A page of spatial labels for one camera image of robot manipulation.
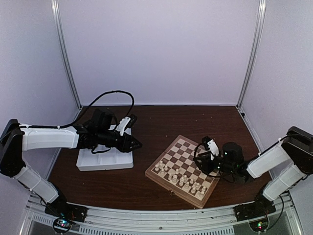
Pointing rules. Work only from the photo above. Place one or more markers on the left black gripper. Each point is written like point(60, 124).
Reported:
point(126, 143)

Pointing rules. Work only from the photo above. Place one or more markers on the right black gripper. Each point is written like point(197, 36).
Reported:
point(206, 166)

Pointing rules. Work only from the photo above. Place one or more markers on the white plastic divided tray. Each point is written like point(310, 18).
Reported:
point(110, 160)

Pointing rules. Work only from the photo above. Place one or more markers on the wooden chess board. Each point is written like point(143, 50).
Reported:
point(179, 155)

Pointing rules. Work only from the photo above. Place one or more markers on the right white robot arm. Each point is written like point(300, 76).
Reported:
point(295, 149)

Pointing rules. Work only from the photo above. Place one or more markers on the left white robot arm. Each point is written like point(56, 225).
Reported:
point(97, 131)

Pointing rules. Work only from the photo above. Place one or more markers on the right control circuit board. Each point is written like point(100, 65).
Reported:
point(258, 226)

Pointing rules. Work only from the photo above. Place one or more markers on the control circuit board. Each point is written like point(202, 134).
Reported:
point(258, 226)
point(61, 225)

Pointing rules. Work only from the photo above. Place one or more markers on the left control circuit board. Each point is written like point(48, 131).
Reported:
point(61, 225)

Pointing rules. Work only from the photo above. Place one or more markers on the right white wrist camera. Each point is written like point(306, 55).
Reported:
point(210, 145)

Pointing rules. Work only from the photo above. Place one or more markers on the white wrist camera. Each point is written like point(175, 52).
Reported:
point(125, 123)
point(210, 145)

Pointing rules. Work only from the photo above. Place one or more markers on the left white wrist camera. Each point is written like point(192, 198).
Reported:
point(125, 123)

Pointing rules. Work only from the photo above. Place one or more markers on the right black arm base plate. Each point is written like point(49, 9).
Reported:
point(253, 210)

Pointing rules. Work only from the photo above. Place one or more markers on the aluminium front rail frame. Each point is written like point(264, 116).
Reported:
point(211, 221)

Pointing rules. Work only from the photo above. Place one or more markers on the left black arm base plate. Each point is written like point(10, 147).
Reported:
point(66, 211)

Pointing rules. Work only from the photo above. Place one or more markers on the left aluminium corner post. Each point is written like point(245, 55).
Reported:
point(62, 43)

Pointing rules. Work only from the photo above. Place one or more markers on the aluminium corner post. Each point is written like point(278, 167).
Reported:
point(254, 49)
point(62, 43)

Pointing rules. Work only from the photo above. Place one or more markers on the right aluminium corner post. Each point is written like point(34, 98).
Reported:
point(254, 49)

